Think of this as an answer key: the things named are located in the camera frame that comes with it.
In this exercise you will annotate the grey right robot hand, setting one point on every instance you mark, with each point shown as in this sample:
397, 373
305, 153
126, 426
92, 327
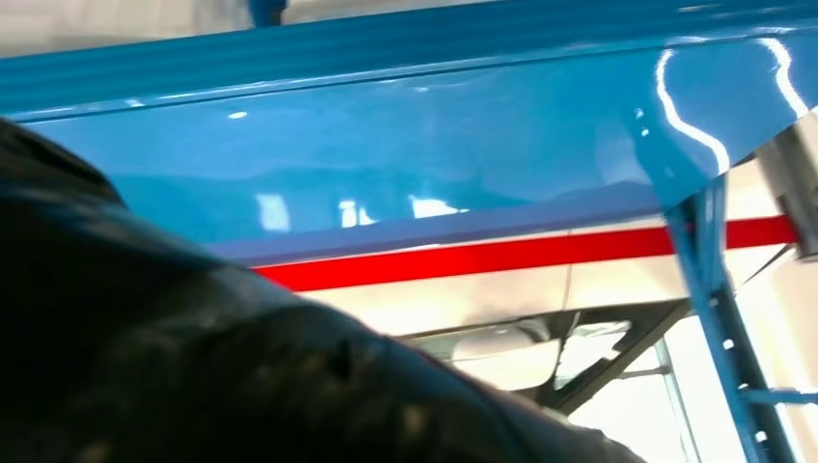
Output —
192, 358

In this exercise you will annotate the white car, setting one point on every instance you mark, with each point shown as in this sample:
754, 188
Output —
498, 300

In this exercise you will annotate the blue metal shelf rack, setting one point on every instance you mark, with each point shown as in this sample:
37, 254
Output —
383, 147

